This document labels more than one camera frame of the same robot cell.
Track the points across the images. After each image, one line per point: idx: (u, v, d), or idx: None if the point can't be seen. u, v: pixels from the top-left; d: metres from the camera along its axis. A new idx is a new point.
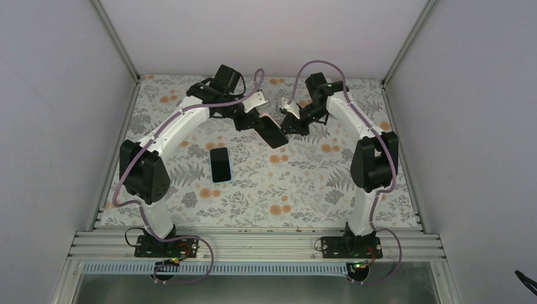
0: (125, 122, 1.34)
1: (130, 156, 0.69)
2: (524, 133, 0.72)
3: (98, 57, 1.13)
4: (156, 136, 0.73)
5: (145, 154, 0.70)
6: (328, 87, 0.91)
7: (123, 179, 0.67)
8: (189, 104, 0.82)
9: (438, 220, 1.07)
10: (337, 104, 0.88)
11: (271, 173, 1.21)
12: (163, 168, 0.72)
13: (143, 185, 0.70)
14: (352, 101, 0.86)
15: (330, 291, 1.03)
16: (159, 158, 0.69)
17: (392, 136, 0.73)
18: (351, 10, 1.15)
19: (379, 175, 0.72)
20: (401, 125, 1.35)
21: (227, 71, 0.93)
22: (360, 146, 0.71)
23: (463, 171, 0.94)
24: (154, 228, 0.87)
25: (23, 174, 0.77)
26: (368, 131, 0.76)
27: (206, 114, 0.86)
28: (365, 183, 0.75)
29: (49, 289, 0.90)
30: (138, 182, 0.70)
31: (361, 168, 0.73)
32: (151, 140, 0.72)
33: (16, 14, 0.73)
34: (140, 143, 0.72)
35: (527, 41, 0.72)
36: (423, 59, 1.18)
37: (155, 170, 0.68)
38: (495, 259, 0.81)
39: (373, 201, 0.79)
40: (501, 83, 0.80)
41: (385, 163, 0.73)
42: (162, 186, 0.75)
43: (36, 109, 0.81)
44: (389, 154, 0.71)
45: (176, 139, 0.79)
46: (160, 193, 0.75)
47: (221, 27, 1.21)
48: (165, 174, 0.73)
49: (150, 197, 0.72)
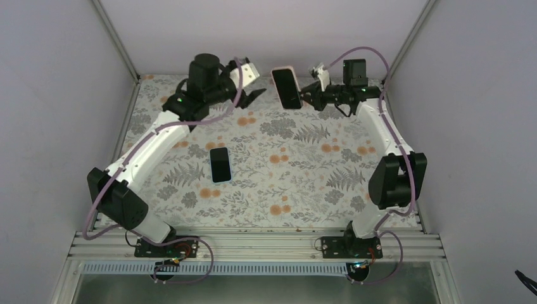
0: (125, 122, 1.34)
1: (99, 186, 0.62)
2: (524, 133, 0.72)
3: (98, 57, 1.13)
4: (125, 163, 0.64)
5: (114, 185, 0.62)
6: (361, 92, 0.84)
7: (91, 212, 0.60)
8: (164, 120, 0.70)
9: (438, 220, 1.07)
10: (368, 113, 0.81)
11: (271, 173, 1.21)
12: (135, 196, 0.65)
13: (115, 214, 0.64)
14: (385, 111, 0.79)
15: (330, 291, 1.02)
16: (126, 190, 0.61)
17: (420, 157, 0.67)
18: (351, 11, 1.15)
19: (398, 195, 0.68)
20: (401, 125, 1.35)
21: (197, 69, 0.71)
22: (383, 162, 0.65)
23: (463, 171, 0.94)
24: (148, 235, 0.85)
25: (24, 173, 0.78)
26: (396, 147, 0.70)
27: (185, 131, 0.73)
28: (380, 201, 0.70)
29: (49, 290, 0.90)
30: (111, 210, 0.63)
31: (379, 184, 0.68)
32: (120, 168, 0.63)
33: (15, 14, 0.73)
34: (110, 171, 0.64)
35: (525, 40, 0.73)
36: (422, 59, 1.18)
37: (125, 202, 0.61)
38: (495, 259, 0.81)
39: (384, 216, 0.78)
40: (501, 83, 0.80)
41: (406, 183, 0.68)
42: (135, 212, 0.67)
43: (37, 109, 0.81)
44: (413, 175, 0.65)
45: (153, 160, 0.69)
46: (135, 219, 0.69)
47: (221, 27, 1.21)
48: (138, 202, 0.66)
49: (125, 225, 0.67)
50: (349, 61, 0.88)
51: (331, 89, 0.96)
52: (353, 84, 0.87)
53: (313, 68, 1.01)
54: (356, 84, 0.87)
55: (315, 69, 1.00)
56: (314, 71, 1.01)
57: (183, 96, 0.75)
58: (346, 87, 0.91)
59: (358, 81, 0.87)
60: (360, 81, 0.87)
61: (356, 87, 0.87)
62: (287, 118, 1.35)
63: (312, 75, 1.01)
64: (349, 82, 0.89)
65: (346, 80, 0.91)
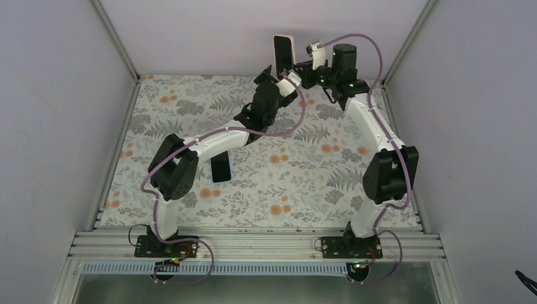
0: (125, 122, 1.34)
1: (169, 151, 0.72)
2: (524, 133, 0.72)
3: (98, 57, 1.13)
4: (200, 139, 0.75)
5: (184, 151, 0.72)
6: (349, 87, 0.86)
7: (152, 171, 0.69)
8: (233, 124, 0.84)
9: (438, 220, 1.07)
10: (357, 108, 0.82)
11: (271, 173, 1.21)
12: (194, 169, 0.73)
13: (167, 180, 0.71)
14: (374, 106, 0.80)
15: (330, 291, 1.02)
16: (195, 158, 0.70)
17: (411, 151, 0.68)
18: (350, 10, 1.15)
19: (392, 189, 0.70)
20: (401, 125, 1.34)
21: (261, 101, 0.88)
22: (377, 158, 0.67)
23: (463, 172, 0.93)
24: (159, 225, 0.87)
25: (23, 173, 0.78)
26: (387, 142, 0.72)
27: (244, 140, 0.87)
28: (376, 196, 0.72)
29: (49, 290, 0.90)
30: (164, 177, 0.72)
31: (374, 179, 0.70)
32: (194, 141, 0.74)
33: (16, 15, 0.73)
34: (184, 140, 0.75)
35: (527, 40, 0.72)
36: (422, 58, 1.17)
37: (187, 168, 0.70)
38: (496, 259, 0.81)
39: (380, 211, 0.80)
40: (501, 82, 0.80)
41: (401, 177, 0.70)
42: (184, 187, 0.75)
43: (37, 109, 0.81)
44: (406, 169, 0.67)
45: (217, 147, 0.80)
46: (180, 192, 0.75)
47: (221, 27, 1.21)
48: (192, 176, 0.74)
49: (168, 194, 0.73)
50: (341, 50, 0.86)
51: (320, 70, 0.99)
52: (341, 76, 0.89)
53: (308, 44, 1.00)
54: (344, 78, 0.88)
55: (309, 46, 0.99)
56: (308, 48, 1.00)
57: (250, 116, 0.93)
58: (334, 73, 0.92)
59: (346, 74, 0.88)
60: (348, 75, 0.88)
61: (344, 80, 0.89)
62: (287, 118, 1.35)
63: (306, 50, 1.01)
64: (338, 73, 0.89)
65: (335, 66, 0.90)
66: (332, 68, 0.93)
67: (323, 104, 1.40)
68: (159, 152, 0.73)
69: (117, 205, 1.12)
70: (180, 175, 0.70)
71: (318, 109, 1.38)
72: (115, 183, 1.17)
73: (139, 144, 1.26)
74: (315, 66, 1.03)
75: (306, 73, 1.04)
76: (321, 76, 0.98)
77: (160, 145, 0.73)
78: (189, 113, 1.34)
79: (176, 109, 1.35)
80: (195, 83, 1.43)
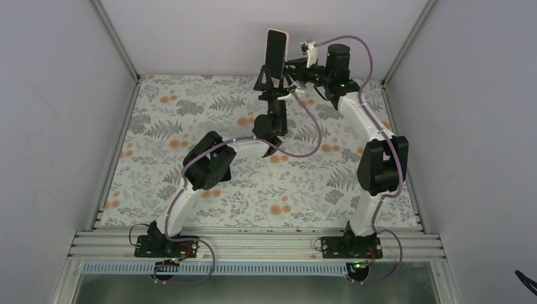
0: (125, 122, 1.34)
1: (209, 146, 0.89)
2: (524, 133, 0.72)
3: (99, 58, 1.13)
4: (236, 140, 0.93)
5: (222, 147, 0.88)
6: (341, 86, 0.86)
7: (195, 159, 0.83)
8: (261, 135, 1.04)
9: (439, 220, 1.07)
10: (348, 105, 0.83)
11: (271, 173, 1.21)
12: (227, 164, 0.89)
13: (205, 170, 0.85)
14: (365, 102, 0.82)
15: (330, 291, 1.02)
16: (233, 152, 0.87)
17: (402, 140, 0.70)
18: (350, 10, 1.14)
19: (385, 180, 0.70)
20: (401, 125, 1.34)
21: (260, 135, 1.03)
22: (368, 148, 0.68)
23: (463, 172, 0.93)
24: (170, 220, 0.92)
25: (23, 173, 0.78)
26: (378, 133, 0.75)
27: (261, 150, 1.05)
28: (370, 187, 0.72)
29: (49, 290, 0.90)
30: (202, 167, 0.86)
31: (368, 170, 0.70)
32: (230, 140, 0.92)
33: (13, 15, 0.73)
34: (221, 139, 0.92)
35: (528, 40, 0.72)
36: (422, 60, 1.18)
37: (224, 161, 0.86)
38: (496, 259, 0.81)
39: (377, 204, 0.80)
40: (501, 84, 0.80)
41: (393, 168, 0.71)
42: (214, 180, 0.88)
43: (37, 109, 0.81)
44: (398, 159, 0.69)
45: (246, 151, 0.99)
46: (210, 184, 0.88)
47: (221, 26, 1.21)
48: (223, 171, 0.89)
49: (202, 183, 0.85)
50: (335, 50, 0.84)
51: (315, 69, 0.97)
52: (334, 76, 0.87)
53: (303, 42, 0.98)
54: (337, 78, 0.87)
55: (305, 44, 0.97)
56: (303, 47, 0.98)
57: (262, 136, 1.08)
58: (328, 73, 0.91)
59: (339, 75, 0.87)
60: (341, 75, 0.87)
61: (337, 80, 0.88)
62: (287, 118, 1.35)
63: (301, 48, 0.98)
64: (332, 73, 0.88)
65: (330, 66, 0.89)
66: (327, 67, 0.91)
67: (323, 104, 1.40)
68: (201, 147, 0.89)
69: (117, 205, 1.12)
70: (218, 166, 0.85)
71: (318, 109, 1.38)
72: (115, 183, 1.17)
73: (139, 144, 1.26)
74: (308, 64, 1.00)
75: (300, 71, 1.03)
76: (315, 75, 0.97)
77: (202, 140, 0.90)
78: (189, 113, 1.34)
79: (176, 109, 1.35)
80: (196, 83, 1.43)
